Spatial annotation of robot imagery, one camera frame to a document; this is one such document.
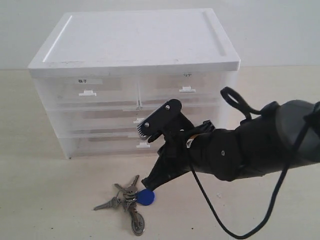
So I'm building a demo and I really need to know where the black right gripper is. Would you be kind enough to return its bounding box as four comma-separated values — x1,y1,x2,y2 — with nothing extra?
141,113,215,191

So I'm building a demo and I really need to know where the key bunch with blue tag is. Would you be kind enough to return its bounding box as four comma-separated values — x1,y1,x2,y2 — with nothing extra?
93,174,156,236

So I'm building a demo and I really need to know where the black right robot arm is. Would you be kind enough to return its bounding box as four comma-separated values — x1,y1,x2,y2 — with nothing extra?
142,100,320,191

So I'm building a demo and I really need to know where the top right small drawer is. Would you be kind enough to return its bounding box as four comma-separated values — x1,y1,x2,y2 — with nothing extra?
139,72,225,104

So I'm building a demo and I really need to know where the small drawer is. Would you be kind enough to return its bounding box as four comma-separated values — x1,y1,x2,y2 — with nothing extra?
49,77,137,105
139,72,225,104

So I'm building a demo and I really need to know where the white translucent drawer cabinet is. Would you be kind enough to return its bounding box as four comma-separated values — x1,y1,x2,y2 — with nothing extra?
27,7,241,160

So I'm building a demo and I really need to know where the top left small drawer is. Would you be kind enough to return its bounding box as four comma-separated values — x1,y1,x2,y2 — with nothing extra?
49,77,137,105

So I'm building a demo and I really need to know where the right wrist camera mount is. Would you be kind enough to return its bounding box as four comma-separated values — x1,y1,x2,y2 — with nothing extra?
137,99,187,143

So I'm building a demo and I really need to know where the black flat ribbon cable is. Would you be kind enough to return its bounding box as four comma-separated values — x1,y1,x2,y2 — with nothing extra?
220,86,280,121

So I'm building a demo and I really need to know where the black round right cable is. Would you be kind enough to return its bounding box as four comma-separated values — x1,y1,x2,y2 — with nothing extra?
184,101,320,240

